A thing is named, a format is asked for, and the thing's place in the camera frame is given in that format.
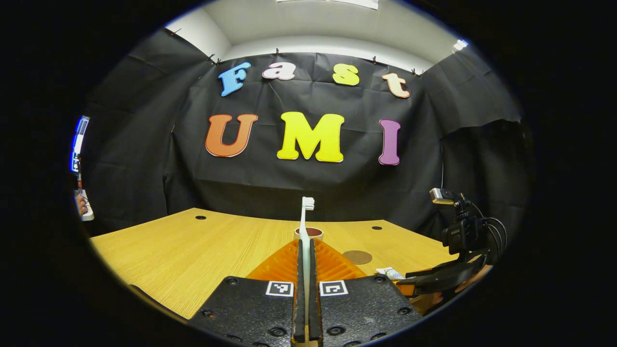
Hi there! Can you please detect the brown round coaster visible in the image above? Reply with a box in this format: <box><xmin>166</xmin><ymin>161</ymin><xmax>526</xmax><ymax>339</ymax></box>
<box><xmin>342</xmin><ymin>250</ymin><xmax>373</xmax><ymax>265</ymax></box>

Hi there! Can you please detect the wooden desktop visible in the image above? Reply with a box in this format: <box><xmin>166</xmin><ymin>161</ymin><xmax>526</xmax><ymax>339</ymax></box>
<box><xmin>91</xmin><ymin>208</ymin><xmax>458</xmax><ymax>321</ymax></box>

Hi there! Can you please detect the ceiling light panel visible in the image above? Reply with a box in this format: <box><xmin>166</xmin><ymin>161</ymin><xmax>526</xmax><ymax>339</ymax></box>
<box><xmin>277</xmin><ymin>0</ymin><xmax>379</xmax><ymax>10</ymax></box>

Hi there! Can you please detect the white toothbrush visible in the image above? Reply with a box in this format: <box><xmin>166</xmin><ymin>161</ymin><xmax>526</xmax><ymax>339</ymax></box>
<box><xmin>298</xmin><ymin>197</ymin><xmax>316</xmax><ymax>340</ymax></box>

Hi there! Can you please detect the black backdrop cloth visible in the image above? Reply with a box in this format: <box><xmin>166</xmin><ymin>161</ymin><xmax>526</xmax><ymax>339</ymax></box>
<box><xmin>80</xmin><ymin>29</ymin><xmax>536</xmax><ymax>241</ymax></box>

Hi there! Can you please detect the computer monitor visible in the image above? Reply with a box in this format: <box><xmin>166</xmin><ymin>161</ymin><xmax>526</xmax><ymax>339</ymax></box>
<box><xmin>71</xmin><ymin>116</ymin><xmax>90</xmax><ymax>173</ymax></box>

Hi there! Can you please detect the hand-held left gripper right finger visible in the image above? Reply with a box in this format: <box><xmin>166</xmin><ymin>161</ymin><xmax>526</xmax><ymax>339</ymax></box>
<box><xmin>309</xmin><ymin>240</ymin><xmax>424</xmax><ymax>347</ymax></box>

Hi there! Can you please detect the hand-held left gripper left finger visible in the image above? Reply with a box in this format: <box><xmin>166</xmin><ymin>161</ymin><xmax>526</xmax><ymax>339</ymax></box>
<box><xmin>188</xmin><ymin>240</ymin><xmax>306</xmax><ymax>347</ymax></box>

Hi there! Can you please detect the black camera cable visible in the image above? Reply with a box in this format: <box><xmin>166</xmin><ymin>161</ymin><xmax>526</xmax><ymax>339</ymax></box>
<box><xmin>475</xmin><ymin>202</ymin><xmax>508</xmax><ymax>263</ymax></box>

